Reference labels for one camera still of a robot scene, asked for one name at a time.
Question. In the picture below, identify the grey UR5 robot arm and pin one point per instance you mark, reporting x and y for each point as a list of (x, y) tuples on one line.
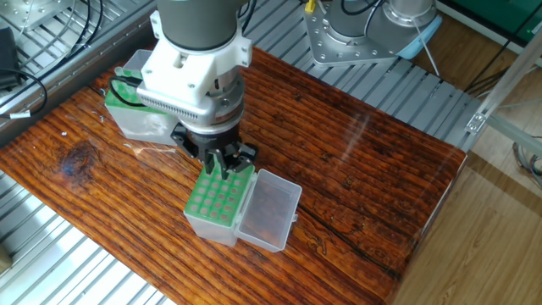
[(195, 42)]

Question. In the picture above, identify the silver robot base mount plate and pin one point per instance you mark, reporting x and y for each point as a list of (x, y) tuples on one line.
[(356, 47)]

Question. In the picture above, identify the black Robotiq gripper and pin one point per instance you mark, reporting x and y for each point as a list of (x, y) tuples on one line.
[(207, 135)]

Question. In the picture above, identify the thin white plastic strip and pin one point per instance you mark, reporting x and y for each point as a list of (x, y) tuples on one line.
[(428, 47)]

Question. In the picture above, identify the large clear pipette tip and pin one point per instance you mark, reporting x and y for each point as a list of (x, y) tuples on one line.
[(119, 73)]

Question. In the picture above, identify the aluminium frame profile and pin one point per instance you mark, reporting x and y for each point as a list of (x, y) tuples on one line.
[(508, 80)]

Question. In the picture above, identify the clear pipette box green rack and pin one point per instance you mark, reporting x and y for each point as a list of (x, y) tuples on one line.
[(216, 207), (135, 119)]

